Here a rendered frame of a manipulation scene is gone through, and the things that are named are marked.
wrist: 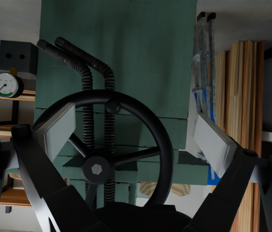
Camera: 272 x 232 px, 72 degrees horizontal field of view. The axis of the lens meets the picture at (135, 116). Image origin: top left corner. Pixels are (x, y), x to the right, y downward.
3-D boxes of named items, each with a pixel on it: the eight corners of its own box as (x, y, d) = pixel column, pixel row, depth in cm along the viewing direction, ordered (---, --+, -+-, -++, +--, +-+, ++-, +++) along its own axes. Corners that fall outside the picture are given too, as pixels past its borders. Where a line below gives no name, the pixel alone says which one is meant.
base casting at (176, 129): (189, 118, 54) (187, 150, 54) (159, 116, 111) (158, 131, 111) (32, 107, 52) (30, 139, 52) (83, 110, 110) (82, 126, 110)
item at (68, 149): (179, 149, 54) (178, 163, 54) (165, 139, 75) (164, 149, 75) (38, 140, 52) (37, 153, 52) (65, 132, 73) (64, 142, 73)
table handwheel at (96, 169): (152, 268, 34) (-6, 226, 33) (144, 210, 54) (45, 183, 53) (197, 113, 33) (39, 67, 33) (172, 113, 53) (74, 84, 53)
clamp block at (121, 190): (130, 182, 44) (127, 221, 44) (130, 166, 57) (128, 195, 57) (67, 179, 43) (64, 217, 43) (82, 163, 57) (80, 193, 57)
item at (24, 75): (30, 41, 48) (28, 72, 48) (50, 56, 61) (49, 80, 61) (-3, 38, 48) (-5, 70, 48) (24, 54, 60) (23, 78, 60)
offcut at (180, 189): (180, 176, 61) (179, 189, 61) (171, 178, 58) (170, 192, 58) (191, 180, 58) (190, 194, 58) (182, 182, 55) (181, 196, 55)
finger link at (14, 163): (25, 174, 12) (-23, 171, 12) (56, 137, 17) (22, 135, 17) (22, 154, 11) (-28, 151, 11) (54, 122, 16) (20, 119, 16)
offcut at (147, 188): (140, 177, 57) (139, 192, 57) (151, 182, 54) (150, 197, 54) (148, 175, 59) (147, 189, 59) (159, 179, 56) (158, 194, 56)
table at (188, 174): (227, 176, 44) (225, 201, 44) (188, 151, 75) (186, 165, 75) (-33, 159, 43) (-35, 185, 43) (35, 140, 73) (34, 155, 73)
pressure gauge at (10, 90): (19, 65, 46) (16, 98, 46) (27, 69, 49) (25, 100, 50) (-7, 63, 45) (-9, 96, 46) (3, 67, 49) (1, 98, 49)
